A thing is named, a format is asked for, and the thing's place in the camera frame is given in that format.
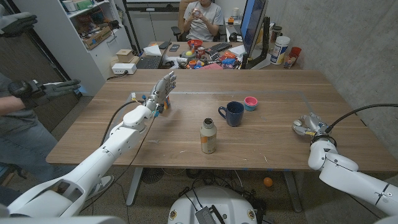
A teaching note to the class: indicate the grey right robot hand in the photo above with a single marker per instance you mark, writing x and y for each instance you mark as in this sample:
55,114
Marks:
312,126

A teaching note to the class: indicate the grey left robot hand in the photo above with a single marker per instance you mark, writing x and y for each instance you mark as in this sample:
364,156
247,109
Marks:
161,91

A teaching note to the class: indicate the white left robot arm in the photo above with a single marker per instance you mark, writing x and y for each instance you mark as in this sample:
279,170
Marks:
102,155

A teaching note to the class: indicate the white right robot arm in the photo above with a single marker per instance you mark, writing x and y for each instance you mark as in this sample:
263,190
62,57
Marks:
342,174

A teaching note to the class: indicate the pink stacking cup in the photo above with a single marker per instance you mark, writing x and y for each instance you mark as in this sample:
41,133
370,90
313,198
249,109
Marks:
250,102

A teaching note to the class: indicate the beige open bottle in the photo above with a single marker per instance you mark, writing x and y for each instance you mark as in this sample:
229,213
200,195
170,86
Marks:
208,140

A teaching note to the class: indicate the red plastic cup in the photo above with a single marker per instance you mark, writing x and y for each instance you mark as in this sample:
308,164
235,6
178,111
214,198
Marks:
296,51

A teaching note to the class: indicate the colourful puzzle cube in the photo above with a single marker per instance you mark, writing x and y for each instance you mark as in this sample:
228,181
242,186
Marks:
168,102

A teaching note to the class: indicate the black laptop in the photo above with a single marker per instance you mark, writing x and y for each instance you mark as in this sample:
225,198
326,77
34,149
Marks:
149,62

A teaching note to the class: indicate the white crumpled paper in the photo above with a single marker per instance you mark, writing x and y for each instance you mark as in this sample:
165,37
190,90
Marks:
152,50

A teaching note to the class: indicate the white box device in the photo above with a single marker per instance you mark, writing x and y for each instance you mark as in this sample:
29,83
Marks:
123,68

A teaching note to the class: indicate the black smartphone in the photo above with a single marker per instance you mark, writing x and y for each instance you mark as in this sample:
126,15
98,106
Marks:
174,47

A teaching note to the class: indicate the small plain cardboard box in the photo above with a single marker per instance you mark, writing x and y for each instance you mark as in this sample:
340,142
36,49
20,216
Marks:
125,55

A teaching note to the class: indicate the red bowl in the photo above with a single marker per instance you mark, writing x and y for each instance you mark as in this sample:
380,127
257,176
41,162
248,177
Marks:
195,43

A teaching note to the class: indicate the clear glass with items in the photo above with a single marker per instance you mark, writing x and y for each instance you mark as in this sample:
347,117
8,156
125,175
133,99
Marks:
289,60

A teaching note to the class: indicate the orange ball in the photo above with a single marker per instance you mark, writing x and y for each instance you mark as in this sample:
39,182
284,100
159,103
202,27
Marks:
268,182

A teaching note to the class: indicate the black keyboard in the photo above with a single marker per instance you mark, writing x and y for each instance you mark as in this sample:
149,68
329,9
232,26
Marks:
219,46

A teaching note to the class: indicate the navy blue mug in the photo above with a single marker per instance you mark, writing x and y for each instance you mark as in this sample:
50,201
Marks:
234,116

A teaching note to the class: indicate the seated person grey t-shirt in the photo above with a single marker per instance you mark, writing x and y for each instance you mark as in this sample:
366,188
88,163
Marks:
205,28

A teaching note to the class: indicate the white round canister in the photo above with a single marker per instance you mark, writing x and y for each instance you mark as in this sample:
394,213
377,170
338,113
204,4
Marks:
280,49

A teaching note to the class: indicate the cardboard box with print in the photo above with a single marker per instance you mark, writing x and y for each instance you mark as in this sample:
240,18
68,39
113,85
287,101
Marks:
98,38

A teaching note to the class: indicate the round floor fan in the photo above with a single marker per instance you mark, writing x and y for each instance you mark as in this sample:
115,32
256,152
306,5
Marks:
152,175

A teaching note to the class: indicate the white shelf unit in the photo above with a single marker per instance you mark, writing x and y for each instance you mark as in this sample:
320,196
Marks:
81,65

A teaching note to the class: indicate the dark lidded jar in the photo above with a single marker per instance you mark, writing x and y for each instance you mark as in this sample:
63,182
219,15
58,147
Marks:
276,32

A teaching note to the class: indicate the grey black tracking glove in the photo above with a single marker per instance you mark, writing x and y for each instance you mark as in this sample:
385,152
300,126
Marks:
17,25
46,90

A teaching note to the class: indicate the computer monitor on stand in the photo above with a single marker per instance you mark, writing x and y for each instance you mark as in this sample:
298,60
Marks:
253,21

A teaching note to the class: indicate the white robot torso base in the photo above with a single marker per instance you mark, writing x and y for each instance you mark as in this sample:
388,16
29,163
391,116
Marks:
212,205

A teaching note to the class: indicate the standing person in jeans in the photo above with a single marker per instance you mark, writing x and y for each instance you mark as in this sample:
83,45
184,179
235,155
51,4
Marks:
15,140

